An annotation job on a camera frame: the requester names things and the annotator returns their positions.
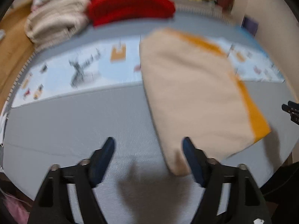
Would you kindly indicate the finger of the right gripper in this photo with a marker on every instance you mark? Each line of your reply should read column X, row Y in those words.
column 292, row 104
column 289, row 110

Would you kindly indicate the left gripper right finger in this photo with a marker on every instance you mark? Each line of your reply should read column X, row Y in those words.
column 246, row 203

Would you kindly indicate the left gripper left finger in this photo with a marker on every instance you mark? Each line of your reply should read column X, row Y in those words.
column 52, row 203

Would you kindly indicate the beige and orange hooded jacket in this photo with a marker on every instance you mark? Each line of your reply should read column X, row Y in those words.
column 192, row 90

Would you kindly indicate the purple bag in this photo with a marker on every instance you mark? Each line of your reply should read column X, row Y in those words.
column 250, row 25

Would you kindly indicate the grey printed bed sheet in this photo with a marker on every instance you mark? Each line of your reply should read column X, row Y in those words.
column 138, row 187

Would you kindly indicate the wooden bed headboard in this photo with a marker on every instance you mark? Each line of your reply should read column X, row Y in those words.
column 16, row 47

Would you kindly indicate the cream folded blanket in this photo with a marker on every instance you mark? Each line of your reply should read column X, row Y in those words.
column 56, row 22

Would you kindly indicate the red folded blanket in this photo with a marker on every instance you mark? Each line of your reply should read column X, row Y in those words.
column 102, row 12

